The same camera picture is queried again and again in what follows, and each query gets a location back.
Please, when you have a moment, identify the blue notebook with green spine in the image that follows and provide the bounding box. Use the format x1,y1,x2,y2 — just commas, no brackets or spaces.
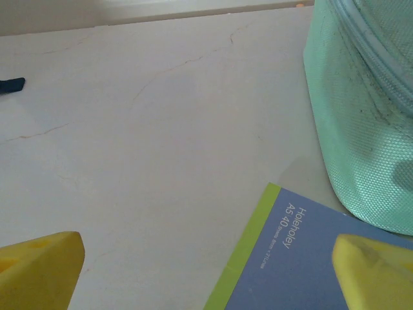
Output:
202,182,413,310

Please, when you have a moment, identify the navy blue backpack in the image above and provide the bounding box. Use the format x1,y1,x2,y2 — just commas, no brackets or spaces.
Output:
0,77,26,96

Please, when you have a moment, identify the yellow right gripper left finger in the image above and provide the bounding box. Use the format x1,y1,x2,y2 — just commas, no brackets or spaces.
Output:
0,231,86,310

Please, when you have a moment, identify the mint green zip case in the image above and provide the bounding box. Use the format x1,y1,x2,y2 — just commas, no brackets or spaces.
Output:
302,0,413,236

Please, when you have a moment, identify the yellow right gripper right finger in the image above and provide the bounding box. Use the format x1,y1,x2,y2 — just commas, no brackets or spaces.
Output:
332,234,413,310

